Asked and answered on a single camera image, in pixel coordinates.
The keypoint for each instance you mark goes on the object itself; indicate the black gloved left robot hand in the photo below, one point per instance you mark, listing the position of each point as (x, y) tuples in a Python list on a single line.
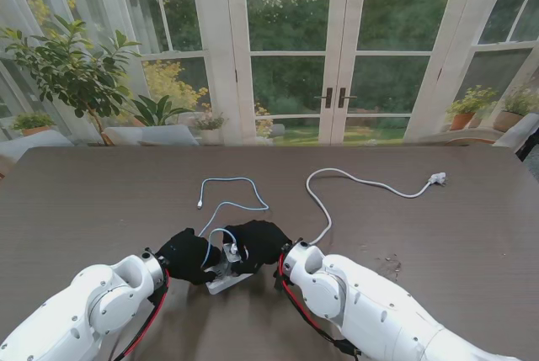
[(189, 256)]

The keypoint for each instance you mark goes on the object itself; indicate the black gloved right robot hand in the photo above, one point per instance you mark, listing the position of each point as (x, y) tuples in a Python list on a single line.
[(261, 243)]

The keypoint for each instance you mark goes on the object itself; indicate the grey USB charger adapter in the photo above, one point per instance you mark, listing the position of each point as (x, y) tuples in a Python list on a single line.
[(231, 253)]

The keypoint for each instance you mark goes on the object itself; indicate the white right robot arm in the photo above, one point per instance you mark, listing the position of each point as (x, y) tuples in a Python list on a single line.
[(379, 306)]

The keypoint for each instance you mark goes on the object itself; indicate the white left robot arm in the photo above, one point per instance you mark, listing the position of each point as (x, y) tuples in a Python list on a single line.
[(76, 310)]

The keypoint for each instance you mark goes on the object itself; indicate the printed garden window backdrop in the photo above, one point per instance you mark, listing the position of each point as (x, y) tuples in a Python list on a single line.
[(269, 49)]

